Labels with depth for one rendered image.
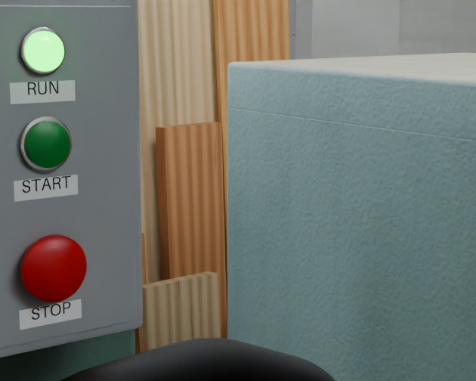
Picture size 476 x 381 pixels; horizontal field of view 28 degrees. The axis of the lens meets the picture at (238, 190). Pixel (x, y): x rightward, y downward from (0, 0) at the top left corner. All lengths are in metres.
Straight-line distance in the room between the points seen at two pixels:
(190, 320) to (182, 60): 0.60
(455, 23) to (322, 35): 0.38
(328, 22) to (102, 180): 2.25
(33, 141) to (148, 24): 1.72
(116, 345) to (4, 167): 0.16
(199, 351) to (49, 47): 0.19
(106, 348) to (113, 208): 0.11
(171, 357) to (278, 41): 1.88
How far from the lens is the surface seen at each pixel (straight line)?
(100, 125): 0.43
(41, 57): 0.41
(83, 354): 0.53
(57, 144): 0.42
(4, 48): 0.41
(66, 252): 0.42
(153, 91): 2.13
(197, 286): 2.03
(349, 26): 2.72
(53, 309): 0.44
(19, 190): 0.42
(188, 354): 0.51
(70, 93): 0.42
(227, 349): 0.52
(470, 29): 2.71
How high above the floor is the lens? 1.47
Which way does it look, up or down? 11 degrees down
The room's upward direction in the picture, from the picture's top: straight up
